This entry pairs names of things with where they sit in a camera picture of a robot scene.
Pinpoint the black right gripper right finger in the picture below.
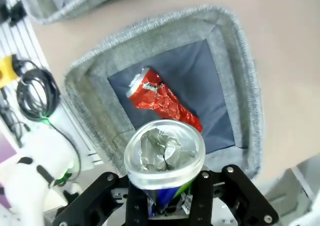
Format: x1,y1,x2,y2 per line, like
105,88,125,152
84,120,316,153
190,164,280,226

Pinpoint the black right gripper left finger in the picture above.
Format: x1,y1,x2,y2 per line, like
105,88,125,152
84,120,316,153
52,171,154,226

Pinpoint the crushed black soda can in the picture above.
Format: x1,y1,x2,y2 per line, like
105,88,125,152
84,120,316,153
123,118,207,213

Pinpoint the crushed red soda can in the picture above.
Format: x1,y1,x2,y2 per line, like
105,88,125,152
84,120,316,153
125,66,204,135

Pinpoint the grey fabric basket Can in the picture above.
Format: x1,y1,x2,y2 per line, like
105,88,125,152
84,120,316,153
63,3,264,180

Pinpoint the grey fabric basket Plastic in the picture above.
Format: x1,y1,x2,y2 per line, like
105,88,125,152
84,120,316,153
20,0,154,26

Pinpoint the white side table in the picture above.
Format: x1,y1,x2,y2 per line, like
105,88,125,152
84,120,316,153
259,155,320,226

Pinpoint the purple panel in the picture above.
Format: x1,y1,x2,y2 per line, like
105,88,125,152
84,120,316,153
0,131,19,210

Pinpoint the coiled black cable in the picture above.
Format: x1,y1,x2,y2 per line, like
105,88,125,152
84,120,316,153
15,66,62,123

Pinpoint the yellow switch box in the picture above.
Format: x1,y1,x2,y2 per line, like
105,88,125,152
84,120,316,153
0,55,22,88

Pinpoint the black clamp bracket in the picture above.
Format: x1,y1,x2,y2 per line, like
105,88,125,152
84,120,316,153
0,0,26,27

